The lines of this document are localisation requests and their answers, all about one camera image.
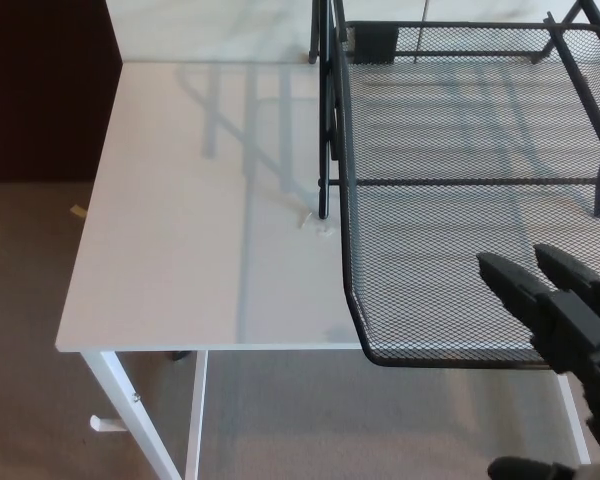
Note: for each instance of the black rectangular plate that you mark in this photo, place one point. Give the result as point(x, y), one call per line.
point(375, 44)

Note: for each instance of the black mesh file tray layer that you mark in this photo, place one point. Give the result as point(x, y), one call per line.
point(430, 250)

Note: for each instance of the white table leg frame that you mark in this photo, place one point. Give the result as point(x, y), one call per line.
point(115, 390)
point(575, 420)

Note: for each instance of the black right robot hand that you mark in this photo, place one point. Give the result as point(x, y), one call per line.
point(580, 320)

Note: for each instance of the yellow tape piece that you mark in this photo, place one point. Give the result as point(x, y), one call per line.
point(78, 211)

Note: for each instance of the small black object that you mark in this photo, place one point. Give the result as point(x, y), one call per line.
point(180, 356)

